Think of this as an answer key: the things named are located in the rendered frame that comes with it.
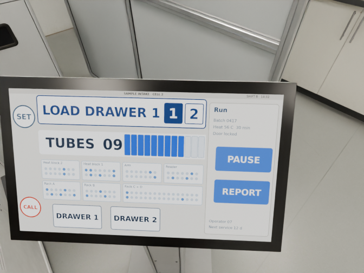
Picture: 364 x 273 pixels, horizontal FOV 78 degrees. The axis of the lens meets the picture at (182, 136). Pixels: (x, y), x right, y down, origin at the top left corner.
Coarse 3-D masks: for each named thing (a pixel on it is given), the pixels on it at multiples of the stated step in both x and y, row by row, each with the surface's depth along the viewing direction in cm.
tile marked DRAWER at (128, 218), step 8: (112, 208) 42; (120, 208) 42; (128, 208) 42; (136, 208) 42; (144, 208) 42; (152, 208) 42; (160, 208) 41; (112, 216) 42; (120, 216) 42; (128, 216) 42; (136, 216) 42; (144, 216) 42; (152, 216) 42; (160, 216) 42; (112, 224) 42; (120, 224) 42; (128, 224) 42; (136, 224) 42; (144, 224) 42; (152, 224) 42; (160, 224) 42
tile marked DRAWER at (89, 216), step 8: (56, 208) 42; (64, 208) 42; (72, 208) 42; (80, 208) 42; (88, 208) 42; (96, 208) 42; (56, 216) 42; (64, 216) 42; (72, 216) 42; (80, 216) 42; (88, 216) 42; (96, 216) 42; (56, 224) 43; (64, 224) 43; (72, 224) 43; (80, 224) 42; (88, 224) 42; (96, 224) 42
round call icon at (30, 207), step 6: (18, 198) 42; (24, 198) 42; (30, 198) 42; (36, 198) 42; (24, 204) 42; (30, 204) 42; (36, 204) 42; (24, 210) 42; (30, 210) 42; (36, 210) 42; (24, 216) 43; (30, 216) 43; (36, 216) 43
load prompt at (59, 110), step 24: (48, 96) 39; (72, 96) 39; (96, 96) 39; (48, 120) 40; (72, 120) 40; (96, 120) 40; (120, 120) 39; (144, 120) 39; (168, 120) 39; (192, 120) 39
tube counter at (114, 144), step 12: (108, 132) 40; (120, 132) 40; (108, 144) 40; (120, 144) 40; (132, 144) 40; (144, 144) 40; (156, 144) 40; (168, 144) 40; (180, 144) 40; (192, 144) 40; (204, 144) 40; (120, 156) 40; (132, 156) 40; (144, 156) 40; (156, 156) 40; (168, 156) 40; (180, 156) 40; (192, 156) 40; (204, 156) 40
